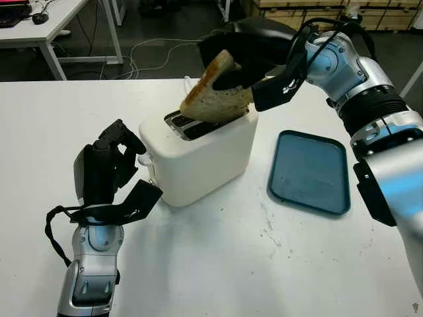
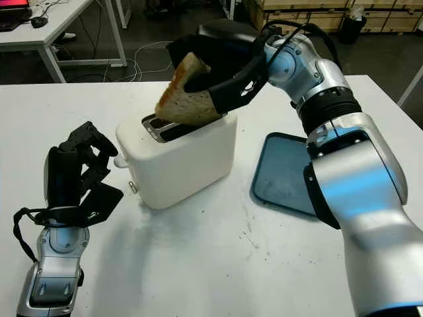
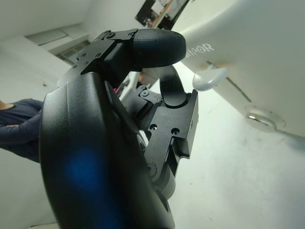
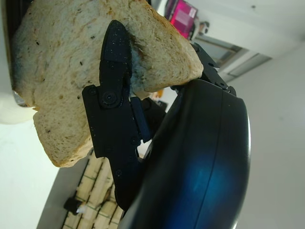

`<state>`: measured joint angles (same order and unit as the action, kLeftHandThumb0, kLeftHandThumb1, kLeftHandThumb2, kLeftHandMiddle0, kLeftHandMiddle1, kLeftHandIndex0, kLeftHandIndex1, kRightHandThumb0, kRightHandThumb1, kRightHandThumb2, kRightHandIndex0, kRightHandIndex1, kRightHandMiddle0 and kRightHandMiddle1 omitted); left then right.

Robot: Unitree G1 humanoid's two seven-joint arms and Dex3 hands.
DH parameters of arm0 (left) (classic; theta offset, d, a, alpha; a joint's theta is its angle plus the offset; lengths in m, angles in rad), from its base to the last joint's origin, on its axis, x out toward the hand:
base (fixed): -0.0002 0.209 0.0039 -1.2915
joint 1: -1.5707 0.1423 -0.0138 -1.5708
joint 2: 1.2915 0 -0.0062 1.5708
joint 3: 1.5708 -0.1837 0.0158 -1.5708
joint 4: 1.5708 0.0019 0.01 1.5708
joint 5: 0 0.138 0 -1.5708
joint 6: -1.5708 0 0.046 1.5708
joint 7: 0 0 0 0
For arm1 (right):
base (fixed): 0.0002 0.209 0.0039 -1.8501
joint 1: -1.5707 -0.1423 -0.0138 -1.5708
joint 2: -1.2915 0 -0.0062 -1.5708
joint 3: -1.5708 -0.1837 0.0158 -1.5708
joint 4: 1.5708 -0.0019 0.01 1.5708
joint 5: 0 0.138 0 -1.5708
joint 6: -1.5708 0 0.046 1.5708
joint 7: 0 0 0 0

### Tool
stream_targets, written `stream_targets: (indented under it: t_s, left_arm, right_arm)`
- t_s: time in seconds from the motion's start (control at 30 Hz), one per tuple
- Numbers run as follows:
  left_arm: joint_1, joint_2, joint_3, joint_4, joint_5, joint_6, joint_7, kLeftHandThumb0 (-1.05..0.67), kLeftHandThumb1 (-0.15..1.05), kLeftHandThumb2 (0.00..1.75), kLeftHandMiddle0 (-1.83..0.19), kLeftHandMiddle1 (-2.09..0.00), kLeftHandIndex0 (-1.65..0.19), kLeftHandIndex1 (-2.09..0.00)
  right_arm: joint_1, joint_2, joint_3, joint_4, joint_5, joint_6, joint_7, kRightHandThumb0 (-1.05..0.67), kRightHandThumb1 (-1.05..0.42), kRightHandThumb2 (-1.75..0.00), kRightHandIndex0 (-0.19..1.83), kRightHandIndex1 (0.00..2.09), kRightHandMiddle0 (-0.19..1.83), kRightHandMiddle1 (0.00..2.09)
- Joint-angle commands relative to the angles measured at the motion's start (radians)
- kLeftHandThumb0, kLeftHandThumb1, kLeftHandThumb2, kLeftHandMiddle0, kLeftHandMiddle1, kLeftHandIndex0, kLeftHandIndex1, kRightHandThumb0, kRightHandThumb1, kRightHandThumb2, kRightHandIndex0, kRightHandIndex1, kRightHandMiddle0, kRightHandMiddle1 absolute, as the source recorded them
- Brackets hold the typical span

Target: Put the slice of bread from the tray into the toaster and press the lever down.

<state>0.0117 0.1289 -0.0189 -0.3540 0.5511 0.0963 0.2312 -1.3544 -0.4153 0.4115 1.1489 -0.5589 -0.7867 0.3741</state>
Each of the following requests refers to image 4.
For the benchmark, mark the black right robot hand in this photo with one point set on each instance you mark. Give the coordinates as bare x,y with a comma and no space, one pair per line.
190,155

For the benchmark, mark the brown bread slice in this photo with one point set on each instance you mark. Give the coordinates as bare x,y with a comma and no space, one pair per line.
62,71

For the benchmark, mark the cream white two-slot toaster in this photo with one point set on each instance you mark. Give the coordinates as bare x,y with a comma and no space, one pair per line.
9,107

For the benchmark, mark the long wooden crate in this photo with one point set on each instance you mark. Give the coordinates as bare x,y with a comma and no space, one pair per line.
95,181

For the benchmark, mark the black trash bin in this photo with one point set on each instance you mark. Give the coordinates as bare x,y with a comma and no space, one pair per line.
72,205

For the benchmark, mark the black laptop with pink screen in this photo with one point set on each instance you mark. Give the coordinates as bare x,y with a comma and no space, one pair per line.
183,16

